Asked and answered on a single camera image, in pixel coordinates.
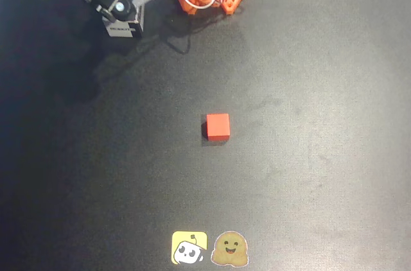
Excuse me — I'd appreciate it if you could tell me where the white open cardboard box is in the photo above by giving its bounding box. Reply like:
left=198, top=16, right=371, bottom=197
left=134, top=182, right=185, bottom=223
left=101, top=3, right=146, bottom=39

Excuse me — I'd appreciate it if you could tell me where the red cube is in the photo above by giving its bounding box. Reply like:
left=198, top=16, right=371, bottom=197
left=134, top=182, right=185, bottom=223
left=202, top=113, right=231, bottom=141

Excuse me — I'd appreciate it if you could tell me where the black table mat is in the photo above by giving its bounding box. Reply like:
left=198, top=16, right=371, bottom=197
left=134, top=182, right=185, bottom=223
left=0, top=0, right=411, bottom=271

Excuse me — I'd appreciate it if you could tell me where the yellow robot sticker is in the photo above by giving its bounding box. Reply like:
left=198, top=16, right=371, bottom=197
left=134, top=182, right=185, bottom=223
left=171, top=231, right=208, bottom=265

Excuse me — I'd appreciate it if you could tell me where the hugging face emoji sticker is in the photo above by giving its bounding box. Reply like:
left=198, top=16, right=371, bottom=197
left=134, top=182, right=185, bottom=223
left=210, top=231, right=250, bottom=267

